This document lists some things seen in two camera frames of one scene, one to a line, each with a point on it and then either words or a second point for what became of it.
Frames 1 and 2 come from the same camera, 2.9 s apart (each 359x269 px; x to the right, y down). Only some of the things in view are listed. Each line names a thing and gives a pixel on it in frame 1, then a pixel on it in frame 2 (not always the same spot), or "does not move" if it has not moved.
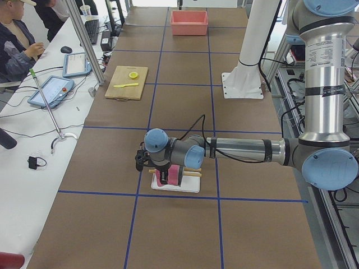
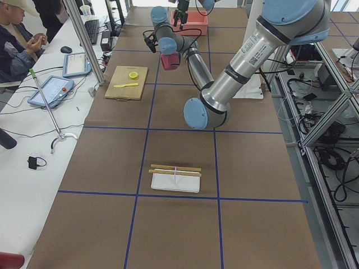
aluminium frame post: x=86 y=42 does not move
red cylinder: x=10 y=260 does not move
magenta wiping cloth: x=173 y=175 to x=170 y=61
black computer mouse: x=66 y=49 does not move
